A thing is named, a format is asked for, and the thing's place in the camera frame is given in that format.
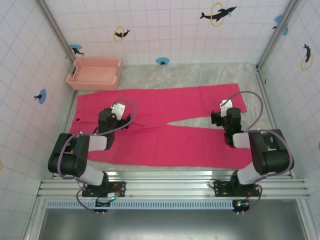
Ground pink plastic basket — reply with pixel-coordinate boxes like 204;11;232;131
66;57;123;91

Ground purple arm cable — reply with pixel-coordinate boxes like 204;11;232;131
57;97;138;215
219;90;295;215

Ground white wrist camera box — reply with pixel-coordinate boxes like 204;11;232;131
111;101;126;121
219;99;234;117

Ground large dolphin yellow ring sticker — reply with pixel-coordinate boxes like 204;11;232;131
210;2;238;27

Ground slotted grey cable duct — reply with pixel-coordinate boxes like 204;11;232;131
46;199;237;210

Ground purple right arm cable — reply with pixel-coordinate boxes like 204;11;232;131
219;90;295;215

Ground blue circle diver sticker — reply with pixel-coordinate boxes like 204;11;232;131
33;88;48;105

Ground aluminium frame post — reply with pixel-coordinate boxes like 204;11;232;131
36;0;77;62
256;0;302;71

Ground pink long pants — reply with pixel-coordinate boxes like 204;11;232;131
68;83;254;168

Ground blue circle shark sticker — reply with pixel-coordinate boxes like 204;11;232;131
68;43;86;57

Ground aluminium mounting rail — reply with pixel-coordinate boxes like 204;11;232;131
36;170;311;200

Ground blue oval fin sticker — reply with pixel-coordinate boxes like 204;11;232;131
155;56;171;66

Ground small dolphin yellow ring sticker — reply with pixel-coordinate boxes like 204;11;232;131
113;25;132;43

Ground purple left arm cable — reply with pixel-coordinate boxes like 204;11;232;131
57;97;138;215

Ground aluminium side rail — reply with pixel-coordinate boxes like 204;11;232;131
255;65;294;179

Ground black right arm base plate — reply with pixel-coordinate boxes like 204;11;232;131
213;179;261;198

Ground upright dolphin yellow ring sticker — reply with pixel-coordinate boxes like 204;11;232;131
300;43;315;72

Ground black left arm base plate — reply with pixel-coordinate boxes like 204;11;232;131
81;180;127;199

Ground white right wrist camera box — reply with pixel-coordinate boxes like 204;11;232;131
219;99;234;117

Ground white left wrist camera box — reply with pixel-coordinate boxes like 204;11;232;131
111;101;126;121

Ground blue patch sticker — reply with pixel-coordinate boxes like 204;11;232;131
271;13;289;36

